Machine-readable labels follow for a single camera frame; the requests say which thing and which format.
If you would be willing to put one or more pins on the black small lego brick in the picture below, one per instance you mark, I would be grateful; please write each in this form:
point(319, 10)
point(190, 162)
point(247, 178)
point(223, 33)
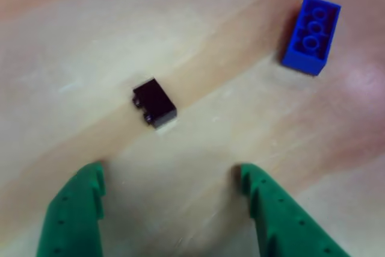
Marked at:
point(158, 103)

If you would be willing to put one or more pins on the blue two-by-three lego brick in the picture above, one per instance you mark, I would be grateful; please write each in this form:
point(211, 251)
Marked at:
point(303, 56)

